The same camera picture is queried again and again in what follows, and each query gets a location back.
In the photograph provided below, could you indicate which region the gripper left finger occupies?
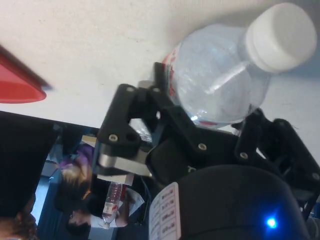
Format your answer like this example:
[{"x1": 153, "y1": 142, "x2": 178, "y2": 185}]
[{"x1": 96, "y1": 61, "x2": 214, "y2": 159}]

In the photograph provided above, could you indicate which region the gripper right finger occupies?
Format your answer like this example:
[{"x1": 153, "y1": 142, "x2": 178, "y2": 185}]
[{"x1": 231, "y1": 108, "x2": 320, "y2": 199}]

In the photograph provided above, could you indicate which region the clear bottle with white cap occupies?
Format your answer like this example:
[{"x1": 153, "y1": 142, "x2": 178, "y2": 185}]
[{"x1": 161, "y1": 2, "x2": 318, "y2": 130}]

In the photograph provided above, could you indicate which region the small clear bottle red label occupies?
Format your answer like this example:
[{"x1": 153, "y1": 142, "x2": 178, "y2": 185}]
[{"x1": 100, "y1": 180, "x2": 125, "y2": 230}]

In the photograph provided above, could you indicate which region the red tray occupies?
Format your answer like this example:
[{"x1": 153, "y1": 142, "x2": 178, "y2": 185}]
[{"x1": 0, "y1": 44, "x2": 55, "y2": 105}]

